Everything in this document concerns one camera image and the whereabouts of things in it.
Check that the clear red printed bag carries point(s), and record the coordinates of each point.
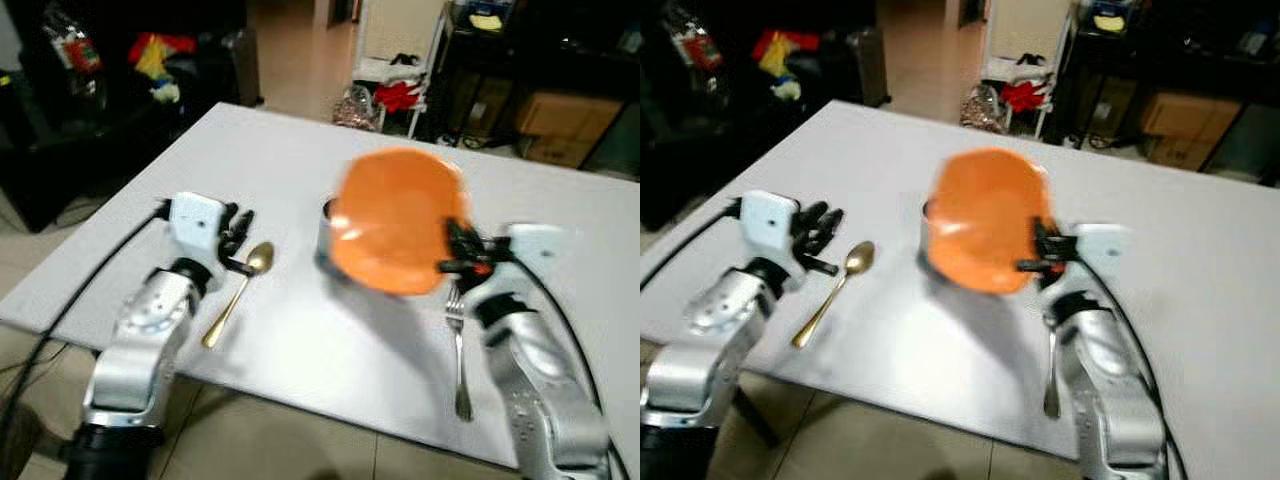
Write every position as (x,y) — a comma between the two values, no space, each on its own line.
(75,45)
(695,40)

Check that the silver metal fork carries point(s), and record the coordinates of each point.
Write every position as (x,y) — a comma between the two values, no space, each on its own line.
(1052,385)
(460,370)

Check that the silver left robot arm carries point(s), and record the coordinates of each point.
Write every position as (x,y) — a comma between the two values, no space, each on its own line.
(150,325)
(715,320)

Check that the black shelf cabinet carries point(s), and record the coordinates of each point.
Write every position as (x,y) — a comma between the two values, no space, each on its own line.
(1190,60)
(560,60)

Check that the brown cardboard box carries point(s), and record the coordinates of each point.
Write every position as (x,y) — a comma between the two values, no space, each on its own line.
(1185,125)
(555,125)

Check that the grey cup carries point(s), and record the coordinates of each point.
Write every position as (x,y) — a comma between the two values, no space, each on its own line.
(325,240)
(925,235)

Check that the patterned mesh bag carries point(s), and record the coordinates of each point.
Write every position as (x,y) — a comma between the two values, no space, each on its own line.
(983,108)
(355,108)

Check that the orange plate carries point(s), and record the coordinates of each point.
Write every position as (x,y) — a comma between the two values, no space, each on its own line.
(985,220)
(395,220)

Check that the white rack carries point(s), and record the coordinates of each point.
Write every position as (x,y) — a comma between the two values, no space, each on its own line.
(400,40)
(1025,35)

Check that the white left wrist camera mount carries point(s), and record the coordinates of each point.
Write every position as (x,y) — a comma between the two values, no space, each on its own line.
(195,222)
(768,222)

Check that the small yellow object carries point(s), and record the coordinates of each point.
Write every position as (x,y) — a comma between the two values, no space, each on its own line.
(485,21)
(1110,21)

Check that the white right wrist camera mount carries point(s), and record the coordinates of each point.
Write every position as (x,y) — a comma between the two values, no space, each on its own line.
(540,255)
(1105,255)

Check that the black table leg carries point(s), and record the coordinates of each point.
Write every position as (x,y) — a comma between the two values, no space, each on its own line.
(758,415)

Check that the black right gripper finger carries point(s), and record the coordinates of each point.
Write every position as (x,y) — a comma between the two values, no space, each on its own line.
(1047,238)
(458,266)
(463,238)
(1038,265)

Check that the gold metal spoon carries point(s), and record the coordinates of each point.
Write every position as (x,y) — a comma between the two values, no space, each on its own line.
(259,258)
(859,258)

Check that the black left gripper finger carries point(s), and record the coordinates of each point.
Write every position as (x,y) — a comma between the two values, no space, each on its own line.
(240,267)
(832,223)
(822,266)
(245,222)

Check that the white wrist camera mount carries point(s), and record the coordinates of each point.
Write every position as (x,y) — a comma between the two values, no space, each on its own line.
(540,255)
(768,222)
(1105,255)
(195,222)

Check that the black low cabinet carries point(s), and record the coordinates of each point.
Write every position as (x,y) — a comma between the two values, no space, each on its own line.
(60,150)
(690,150)

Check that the red cloth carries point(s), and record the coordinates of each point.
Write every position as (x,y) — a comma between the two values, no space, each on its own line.
(400,96)
(1025,95)

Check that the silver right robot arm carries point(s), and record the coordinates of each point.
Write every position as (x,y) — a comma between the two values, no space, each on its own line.
(1110,390)
(545,390)

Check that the red yellow toy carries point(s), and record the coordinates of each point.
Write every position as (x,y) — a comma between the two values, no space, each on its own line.
(785,58)
(160,60)

